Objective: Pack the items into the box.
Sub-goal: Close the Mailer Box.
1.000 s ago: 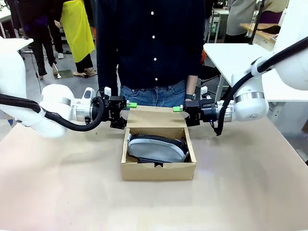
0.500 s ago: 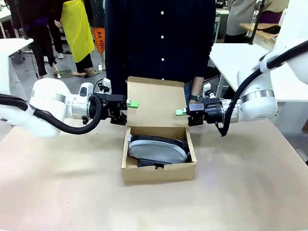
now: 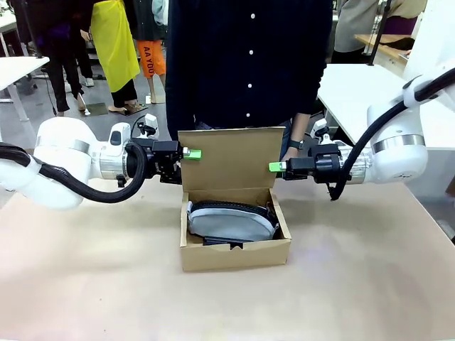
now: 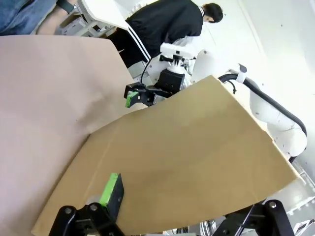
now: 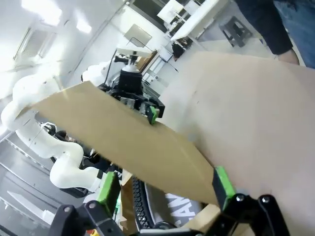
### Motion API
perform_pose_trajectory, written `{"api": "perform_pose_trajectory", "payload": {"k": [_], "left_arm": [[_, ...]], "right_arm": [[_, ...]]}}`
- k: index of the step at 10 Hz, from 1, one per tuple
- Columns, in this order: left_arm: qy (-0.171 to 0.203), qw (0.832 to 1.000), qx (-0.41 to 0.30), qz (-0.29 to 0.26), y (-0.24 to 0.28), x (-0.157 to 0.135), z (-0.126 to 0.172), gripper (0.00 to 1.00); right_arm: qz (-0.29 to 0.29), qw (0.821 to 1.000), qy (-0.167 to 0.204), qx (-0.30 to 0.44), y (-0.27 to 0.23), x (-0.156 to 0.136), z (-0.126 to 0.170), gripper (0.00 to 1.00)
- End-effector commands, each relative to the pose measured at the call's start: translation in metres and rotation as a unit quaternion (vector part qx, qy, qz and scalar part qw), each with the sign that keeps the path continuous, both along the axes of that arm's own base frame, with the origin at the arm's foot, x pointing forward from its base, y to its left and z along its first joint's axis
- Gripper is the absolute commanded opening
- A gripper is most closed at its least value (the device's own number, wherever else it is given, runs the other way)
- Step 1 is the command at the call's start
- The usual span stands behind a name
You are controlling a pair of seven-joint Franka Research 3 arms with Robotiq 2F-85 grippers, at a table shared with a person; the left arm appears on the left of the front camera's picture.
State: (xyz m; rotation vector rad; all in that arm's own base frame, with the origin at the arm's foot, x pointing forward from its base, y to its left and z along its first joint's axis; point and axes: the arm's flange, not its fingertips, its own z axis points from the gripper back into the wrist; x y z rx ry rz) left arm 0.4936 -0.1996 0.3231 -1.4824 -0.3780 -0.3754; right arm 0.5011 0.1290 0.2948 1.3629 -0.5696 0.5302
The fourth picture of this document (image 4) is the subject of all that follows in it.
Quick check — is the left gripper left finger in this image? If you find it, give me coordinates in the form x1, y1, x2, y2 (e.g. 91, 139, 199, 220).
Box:
48, 173, 126, 236

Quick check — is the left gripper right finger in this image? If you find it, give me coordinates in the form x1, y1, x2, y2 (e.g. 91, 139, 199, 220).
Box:
213, 199, 296, 236

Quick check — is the person in black striped jacket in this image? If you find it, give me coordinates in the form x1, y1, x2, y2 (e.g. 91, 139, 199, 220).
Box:
107, 0, 224, 69

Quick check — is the brown cardboard box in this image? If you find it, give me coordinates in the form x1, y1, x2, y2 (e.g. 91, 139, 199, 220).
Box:
30, 74, 303, 236

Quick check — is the person in dark buttoned shirt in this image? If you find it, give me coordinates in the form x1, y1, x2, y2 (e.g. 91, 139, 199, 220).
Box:
0, 0, 58, 34

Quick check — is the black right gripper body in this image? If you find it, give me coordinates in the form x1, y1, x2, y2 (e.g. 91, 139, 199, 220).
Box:
156, 69, 186, 98

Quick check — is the black wristwatch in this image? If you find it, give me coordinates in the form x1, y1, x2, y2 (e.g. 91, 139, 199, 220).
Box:
57, 0, 77, 13

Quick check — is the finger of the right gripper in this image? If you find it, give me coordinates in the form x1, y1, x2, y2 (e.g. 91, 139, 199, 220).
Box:
124, 83, 149, 109
144, 87, 171, 107

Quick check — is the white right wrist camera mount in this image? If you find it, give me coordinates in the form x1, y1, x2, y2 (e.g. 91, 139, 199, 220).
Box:
159, 42, 198, 63

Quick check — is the person left hand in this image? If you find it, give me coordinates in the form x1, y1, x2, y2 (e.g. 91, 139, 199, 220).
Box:
36, 7, 69, 35

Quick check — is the white rounded table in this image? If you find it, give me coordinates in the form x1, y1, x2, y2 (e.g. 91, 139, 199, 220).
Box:
77, 0, 129, 37

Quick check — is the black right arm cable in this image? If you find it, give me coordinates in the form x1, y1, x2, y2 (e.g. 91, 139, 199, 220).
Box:
218, 73, 308, 138

